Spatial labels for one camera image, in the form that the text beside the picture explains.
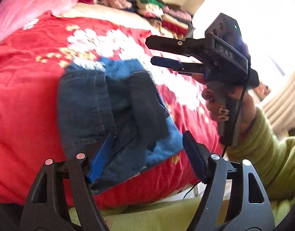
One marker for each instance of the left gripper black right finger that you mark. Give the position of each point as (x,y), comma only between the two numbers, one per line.
(248,208)

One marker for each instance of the right hand red nails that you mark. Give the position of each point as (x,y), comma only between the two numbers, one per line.
(217,109)

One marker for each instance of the cream window curtain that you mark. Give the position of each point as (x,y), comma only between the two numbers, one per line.
(279,107)

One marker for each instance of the blue denim pants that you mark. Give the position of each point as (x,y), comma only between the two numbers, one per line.
(116,97)

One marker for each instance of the pile of folded clothes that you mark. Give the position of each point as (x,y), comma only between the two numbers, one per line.
(169,19)

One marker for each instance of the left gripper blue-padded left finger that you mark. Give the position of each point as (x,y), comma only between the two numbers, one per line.
(46,207)

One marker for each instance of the pink velvet quilt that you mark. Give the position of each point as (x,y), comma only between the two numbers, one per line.
(15,14)

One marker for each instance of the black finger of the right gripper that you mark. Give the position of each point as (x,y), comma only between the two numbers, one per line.
(197,48)
(180,67)

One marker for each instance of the red floral bedspread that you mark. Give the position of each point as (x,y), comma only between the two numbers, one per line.
(31,64)

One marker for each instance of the right forearm green sleeve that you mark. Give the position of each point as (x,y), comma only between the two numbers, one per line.
(273,160)

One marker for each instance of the pink fuzzy garment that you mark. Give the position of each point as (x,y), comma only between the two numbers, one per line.
(116,4)

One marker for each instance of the cream bed sheet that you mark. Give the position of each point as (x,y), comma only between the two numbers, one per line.
(119,17)

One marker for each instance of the green fleece robe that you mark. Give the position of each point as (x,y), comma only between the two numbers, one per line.
(175,215)

